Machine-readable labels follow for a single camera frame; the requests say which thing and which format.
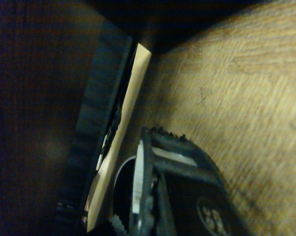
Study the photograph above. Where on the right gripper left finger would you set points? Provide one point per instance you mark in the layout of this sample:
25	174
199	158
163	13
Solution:
138	177

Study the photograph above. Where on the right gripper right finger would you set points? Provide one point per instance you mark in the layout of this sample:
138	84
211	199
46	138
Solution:
177	164

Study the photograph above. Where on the brown shoe rack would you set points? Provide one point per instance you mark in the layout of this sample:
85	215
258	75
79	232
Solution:
27	98

